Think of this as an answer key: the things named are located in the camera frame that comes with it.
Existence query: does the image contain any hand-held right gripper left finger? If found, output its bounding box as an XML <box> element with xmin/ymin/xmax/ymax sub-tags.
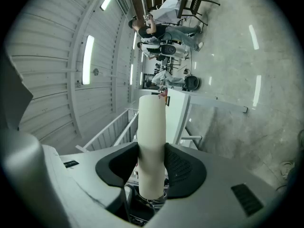
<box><xmin>41</xmin><ymin>141</ymin><xmax>139</xmax><ymax>228</ymax></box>

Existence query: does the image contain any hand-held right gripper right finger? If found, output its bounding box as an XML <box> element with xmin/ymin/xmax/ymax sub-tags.
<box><xmin>144</xmin><ymin>142</ymin><xmax>287</xmax><ymax>228</ymax></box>

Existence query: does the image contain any cream cylindrical item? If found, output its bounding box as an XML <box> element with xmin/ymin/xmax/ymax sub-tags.
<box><xmin>137</xmin><ymin>94</ymin><xmax>167</xmax><ymax>199</ymax></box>

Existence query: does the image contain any white metal railing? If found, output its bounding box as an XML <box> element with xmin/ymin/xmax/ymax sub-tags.
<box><xmin>75</xmin><ymin>108</ymin><xmax>140</xmax><ymax>153</ymax></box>

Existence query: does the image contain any white table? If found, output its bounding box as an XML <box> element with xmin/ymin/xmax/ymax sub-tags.
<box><xmin>163</xmin><ymin>88</ymin><xmax>249</xmax><ymax>150</ymax></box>

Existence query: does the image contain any red packet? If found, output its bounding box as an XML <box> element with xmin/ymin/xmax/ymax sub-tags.
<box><xmin>157</xmin><ymin>90</ymin><xmax>171</xmax><ymax>107</ymax></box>

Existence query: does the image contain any white machine with black disc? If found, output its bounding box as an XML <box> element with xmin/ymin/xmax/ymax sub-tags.
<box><xmin>159</xmin><ymin>39</ymin><xmax>190</xmax><ymax>59</ymax></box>

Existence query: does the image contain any white draped cloth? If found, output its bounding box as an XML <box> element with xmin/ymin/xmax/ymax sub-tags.
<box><xmin>151</xmin><ymin>0</ymin><xmax>181</xmax><ymax>19</ymax></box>

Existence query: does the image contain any dark wooden chair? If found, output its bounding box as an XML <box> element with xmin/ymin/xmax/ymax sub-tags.
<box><xmin>177</xmin><ymin>0</ymin><xmax>221</xmax><ymax>27</ymax></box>

